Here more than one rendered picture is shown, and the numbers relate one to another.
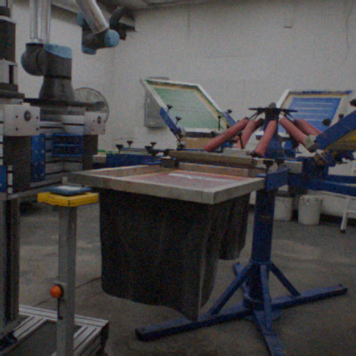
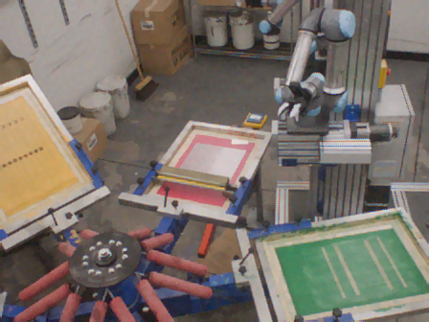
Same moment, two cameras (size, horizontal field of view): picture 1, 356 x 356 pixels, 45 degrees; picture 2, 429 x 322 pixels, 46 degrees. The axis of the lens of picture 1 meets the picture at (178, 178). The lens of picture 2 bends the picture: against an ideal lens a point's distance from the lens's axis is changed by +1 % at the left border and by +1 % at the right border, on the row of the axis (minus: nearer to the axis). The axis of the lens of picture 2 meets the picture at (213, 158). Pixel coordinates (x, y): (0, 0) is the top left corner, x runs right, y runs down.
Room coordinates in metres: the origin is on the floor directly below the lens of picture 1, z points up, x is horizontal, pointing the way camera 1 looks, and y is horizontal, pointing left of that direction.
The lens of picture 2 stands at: (4.10, -0.16, 2.85)
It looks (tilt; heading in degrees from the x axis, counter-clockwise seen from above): 38 degrees down; 176
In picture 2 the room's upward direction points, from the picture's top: 6 degrees counter-clockwise
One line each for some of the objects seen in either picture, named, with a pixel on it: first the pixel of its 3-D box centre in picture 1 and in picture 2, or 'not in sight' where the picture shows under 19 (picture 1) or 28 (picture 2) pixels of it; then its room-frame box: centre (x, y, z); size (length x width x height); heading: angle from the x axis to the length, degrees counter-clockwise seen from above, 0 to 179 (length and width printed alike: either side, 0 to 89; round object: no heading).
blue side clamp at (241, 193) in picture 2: (161, 166); (238, 199); (2.08, 0.09, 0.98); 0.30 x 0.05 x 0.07; 151
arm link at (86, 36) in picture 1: (91, 41); (309, 102); (2.12, 0.45, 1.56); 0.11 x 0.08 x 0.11; 51
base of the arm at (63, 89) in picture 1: (57, 88); (307, 112); (1.84, 0.53, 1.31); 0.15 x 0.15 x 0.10
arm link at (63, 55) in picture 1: (56, 59); not in sight; (1.84, 0.54, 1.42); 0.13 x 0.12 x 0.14; 51
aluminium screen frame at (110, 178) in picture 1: (188, 177); (208, 165); (1.74, -0.04, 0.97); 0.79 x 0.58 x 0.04; 151
